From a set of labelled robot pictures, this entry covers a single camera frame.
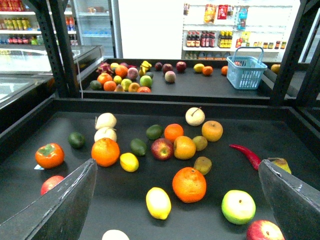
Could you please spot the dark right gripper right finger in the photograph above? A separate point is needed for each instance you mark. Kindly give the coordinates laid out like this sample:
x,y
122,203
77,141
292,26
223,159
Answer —
x,y
294,203

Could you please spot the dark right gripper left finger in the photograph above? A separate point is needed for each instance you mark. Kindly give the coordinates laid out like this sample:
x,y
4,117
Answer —
x,y
60,213

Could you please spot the large yellow lemon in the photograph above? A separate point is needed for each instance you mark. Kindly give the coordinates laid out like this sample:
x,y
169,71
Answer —
x,y
158,203

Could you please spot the small yellow lemon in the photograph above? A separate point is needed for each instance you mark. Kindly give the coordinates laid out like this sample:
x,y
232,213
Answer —
x,y
129,162

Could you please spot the black shelf upright right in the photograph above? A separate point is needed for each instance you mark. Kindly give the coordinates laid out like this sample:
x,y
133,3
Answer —
x,y
305,17

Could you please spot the black shelf upright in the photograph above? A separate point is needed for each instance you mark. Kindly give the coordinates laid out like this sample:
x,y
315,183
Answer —
x,y
305,17
50,16

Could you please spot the far yellow lemon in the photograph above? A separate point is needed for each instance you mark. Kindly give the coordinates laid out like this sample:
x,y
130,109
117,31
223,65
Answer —
x,y
198,68

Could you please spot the black shelf upright left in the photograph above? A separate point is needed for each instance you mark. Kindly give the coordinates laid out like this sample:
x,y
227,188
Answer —
x,y
50,16

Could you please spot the red apple left edge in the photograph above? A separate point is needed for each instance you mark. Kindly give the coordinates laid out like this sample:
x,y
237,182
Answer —
x,y
50,183

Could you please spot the red apple front right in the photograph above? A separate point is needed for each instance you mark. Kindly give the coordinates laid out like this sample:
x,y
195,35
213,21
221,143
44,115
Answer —
x,y
264,230

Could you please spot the yellow green pear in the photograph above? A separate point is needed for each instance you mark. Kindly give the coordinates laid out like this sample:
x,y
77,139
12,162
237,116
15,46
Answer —
x,y
281,162

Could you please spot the white pear bottom edge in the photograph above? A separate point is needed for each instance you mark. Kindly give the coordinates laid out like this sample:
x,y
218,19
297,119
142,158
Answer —
x,y
114,234

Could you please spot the green apple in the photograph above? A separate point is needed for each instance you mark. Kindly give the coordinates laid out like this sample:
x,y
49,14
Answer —
x,y
238,207

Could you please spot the orange persimmon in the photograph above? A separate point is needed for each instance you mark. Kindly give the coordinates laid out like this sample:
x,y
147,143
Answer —
x,y
50,156

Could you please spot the red chili pepper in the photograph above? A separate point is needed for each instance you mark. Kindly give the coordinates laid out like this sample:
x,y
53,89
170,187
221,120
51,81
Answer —
x,y
250,155

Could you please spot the green avocado left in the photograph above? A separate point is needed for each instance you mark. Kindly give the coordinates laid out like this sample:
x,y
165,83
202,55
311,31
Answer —
x,y
76,140

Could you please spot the green avocado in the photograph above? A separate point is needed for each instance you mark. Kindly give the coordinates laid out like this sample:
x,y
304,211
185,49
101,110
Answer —
x,y
138,147
76,140

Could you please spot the large orange left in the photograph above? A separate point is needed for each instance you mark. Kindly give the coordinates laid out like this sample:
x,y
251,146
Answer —
x,y
105,151

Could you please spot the large orange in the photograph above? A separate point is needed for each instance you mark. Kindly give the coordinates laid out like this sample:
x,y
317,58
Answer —
x,y
189,185
105,151

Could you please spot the white pear lower left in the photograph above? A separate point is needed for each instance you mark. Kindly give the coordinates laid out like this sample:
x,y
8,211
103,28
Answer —
x,y
105,132

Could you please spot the kiwi lower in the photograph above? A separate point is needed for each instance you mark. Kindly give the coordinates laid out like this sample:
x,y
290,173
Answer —
x,y
203,165

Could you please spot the kiwi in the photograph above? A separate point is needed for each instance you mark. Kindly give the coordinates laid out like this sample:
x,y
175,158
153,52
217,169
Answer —
x,y
200,142
203,165

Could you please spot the green avocado centre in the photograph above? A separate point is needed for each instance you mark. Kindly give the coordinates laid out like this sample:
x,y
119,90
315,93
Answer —
x,y
138,147

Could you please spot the large orange front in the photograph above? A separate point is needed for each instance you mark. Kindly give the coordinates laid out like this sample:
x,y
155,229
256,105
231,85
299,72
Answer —
x,y
189,185

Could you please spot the kiwi upper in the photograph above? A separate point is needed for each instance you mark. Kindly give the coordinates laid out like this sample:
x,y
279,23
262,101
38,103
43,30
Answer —
x,y
200,142

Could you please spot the red yellow apple centre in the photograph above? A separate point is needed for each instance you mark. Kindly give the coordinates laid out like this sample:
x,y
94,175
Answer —
x,y
162,149

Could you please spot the green lime top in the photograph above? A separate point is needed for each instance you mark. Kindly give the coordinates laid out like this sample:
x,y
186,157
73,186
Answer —
x,y
154,132

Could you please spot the yellow orange fruit centre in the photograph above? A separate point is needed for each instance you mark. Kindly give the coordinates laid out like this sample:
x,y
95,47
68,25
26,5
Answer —
x,y
184,148

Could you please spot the white pear with stem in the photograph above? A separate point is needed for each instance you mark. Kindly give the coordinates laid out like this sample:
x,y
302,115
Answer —
x,y
195,116

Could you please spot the small tangerine centre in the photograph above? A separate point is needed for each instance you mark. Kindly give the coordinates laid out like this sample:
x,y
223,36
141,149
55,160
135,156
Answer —
x,y
173,131

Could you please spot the small blue basket far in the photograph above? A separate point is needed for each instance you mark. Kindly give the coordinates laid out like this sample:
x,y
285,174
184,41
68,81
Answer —
x,y
245,72

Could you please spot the pink dragon fruit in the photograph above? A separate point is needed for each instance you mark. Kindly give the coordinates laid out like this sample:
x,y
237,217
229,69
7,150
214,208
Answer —
x,y
105,67

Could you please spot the far tangerine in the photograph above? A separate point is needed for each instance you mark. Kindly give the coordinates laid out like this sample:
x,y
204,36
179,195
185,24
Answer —
x,y
207,70

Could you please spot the far peach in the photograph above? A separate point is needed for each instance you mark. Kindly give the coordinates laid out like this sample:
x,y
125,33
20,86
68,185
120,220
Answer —
x,y
170,77

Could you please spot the far dark red apple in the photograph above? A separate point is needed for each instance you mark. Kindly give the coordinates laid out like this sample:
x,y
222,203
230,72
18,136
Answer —
x,y
181,66

